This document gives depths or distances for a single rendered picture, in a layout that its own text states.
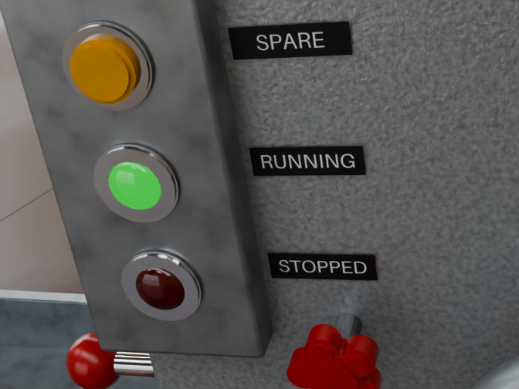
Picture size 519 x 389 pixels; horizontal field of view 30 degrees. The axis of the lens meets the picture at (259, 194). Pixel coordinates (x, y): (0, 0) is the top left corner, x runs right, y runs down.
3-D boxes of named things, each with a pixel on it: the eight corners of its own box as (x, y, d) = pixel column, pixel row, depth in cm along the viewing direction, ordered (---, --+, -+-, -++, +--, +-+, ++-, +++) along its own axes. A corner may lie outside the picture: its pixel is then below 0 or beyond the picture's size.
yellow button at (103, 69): (150, 93, 37) (135, 28, 36) (140, 105, 36) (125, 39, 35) (88, 95, 38) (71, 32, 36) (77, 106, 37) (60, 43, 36)
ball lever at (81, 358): (212, 370, 54) (201, 324, 52) (195, 410, 51) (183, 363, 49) (87, 363, 56) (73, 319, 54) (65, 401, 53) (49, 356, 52)
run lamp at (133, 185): (175, 199, 40) (164, 147, 39) (164, 218, 39) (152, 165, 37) (122, 199, 41) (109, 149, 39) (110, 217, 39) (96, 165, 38)
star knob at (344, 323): (393, 352, 43) (386, 282, 41) (379, 420, 40) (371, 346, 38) (311, 349, 44) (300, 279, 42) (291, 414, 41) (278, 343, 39)
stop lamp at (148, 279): (198, 299, 42) (188, 253, 41) (188, 319, 41) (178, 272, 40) (147, 297, 43) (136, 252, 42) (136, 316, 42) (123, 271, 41)
